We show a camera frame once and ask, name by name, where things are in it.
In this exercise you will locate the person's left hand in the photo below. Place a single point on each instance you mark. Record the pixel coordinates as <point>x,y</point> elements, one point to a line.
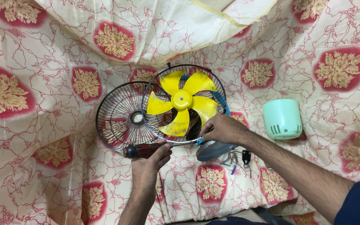
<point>150,164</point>

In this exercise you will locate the person's right hand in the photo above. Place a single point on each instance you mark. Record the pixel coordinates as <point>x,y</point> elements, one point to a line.
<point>227,128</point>

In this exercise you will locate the blue grey fan base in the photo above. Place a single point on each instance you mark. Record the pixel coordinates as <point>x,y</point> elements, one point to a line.
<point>212,147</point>

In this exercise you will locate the pile of metal screws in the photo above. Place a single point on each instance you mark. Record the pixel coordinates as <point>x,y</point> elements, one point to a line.
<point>230,159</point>

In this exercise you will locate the small black plastic part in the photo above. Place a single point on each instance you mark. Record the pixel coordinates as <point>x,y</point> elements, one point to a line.
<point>246,156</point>

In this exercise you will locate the small blue plastic piece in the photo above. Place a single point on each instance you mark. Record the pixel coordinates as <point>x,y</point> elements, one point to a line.
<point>233,170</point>

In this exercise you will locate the yellow fan blade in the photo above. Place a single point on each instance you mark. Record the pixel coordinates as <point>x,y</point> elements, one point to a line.
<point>182,102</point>

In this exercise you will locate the mint green motor cover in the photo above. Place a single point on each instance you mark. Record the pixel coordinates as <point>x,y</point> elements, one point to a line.
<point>282,119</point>

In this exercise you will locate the person's dark blue trousers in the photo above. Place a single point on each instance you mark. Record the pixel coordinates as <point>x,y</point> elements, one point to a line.
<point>239,221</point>

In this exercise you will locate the floral cream red bedsheet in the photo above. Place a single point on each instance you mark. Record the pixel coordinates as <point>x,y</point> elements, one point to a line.
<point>42,109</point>

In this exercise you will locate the floral cream pillow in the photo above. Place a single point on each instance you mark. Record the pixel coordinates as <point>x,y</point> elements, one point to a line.
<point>155,28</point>

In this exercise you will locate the person's dark blue sleeve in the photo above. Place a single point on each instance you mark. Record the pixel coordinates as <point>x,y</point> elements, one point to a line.
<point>359,204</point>

